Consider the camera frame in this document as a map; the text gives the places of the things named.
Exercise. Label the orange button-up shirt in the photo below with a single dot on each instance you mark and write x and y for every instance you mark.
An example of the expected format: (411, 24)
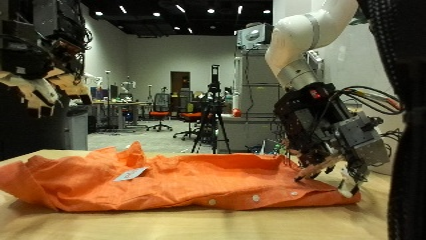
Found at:
(200, 180)

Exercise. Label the clear plastic bottles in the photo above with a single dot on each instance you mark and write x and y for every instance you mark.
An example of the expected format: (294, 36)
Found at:
(273, 148)

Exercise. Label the tall grey filing cabinet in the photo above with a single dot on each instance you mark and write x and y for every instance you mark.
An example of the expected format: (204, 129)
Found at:
(257, 100)

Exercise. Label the low grey cabinet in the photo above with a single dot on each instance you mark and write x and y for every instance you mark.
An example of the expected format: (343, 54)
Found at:
(247, 133)

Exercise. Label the red ball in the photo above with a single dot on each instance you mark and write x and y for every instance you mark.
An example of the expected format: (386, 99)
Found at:
(237, 113)

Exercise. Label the blue computer monitor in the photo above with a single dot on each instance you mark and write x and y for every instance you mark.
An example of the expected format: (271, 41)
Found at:
(101, 93)

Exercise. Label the white power strip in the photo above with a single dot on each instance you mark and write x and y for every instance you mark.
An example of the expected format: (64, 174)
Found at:
(315, 60)

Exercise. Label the thin metal stand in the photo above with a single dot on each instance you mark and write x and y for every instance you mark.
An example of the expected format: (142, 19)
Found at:
(106, 100)

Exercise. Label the white upright tube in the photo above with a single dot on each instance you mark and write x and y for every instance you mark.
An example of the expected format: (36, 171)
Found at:
(237, 83)

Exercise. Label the ceiling strip light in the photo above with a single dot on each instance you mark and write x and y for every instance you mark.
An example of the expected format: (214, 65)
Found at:
(121, 9)
(239, 9)
(180, 8)
(189, 30)

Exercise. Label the long work desk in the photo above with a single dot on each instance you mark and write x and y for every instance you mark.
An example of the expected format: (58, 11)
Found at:
(120, 104)

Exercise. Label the black office chair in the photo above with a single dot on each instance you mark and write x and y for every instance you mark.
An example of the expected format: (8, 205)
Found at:
(34, 140)

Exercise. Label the orange seat office chair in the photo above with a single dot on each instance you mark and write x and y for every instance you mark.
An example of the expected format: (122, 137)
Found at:
(190, 116)
(160, 114)

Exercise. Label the grey box device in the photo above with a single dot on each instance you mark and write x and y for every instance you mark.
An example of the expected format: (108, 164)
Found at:
(253, 35)

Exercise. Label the brown door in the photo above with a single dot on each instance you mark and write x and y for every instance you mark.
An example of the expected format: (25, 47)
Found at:
(177, 83)

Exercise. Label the black camera tripod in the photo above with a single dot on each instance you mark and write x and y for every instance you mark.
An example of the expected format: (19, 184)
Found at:
(213, 113)

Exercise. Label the grey pedestal cabinet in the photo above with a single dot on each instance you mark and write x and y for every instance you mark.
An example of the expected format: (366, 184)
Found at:
(78, 130)

